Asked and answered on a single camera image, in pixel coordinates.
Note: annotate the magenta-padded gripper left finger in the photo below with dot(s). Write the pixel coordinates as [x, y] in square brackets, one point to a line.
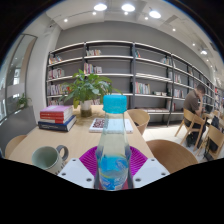
[73, 171]

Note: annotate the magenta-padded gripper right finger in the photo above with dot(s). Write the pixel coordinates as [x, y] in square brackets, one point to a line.
[151, 170]

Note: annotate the clear bottle with teal cap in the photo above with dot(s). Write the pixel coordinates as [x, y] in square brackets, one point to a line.
[113, 166]

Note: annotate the round-backed wooden chair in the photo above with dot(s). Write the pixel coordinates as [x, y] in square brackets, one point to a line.
[171, 155]
[140, 118]
[13, 145]

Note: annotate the grey-green patterned mug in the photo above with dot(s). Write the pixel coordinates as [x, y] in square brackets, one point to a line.
[46, 158]

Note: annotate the dark blue book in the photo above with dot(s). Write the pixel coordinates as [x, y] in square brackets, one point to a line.
[56, 126]

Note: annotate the white open magazine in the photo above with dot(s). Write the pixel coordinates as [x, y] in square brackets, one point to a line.
[96, 125]

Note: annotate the red book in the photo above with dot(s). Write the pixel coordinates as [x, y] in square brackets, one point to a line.
[53, 118]

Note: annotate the slatted wooden chair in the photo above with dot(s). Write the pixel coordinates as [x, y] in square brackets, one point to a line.
[190, 118]
[213, 138]

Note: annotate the pink book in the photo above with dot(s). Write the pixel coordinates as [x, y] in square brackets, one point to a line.
[55, 109]

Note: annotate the person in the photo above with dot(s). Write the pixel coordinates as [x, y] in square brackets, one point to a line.
[191, 101]

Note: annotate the leafy green potted plant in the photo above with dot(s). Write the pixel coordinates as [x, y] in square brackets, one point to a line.
[86, 88]

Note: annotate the small potted plant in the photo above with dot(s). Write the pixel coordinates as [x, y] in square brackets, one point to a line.
[24, 101]

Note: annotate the ceiling spot lights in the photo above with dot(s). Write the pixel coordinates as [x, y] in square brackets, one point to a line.
[128, 7]

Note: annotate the grey wall shelf unit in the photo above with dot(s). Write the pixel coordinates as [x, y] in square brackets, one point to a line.
[150, 70]

